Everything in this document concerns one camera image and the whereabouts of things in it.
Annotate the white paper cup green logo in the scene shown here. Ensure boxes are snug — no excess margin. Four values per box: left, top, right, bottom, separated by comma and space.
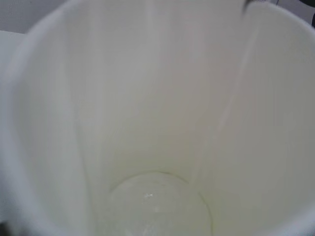
0, 0, 315, 236

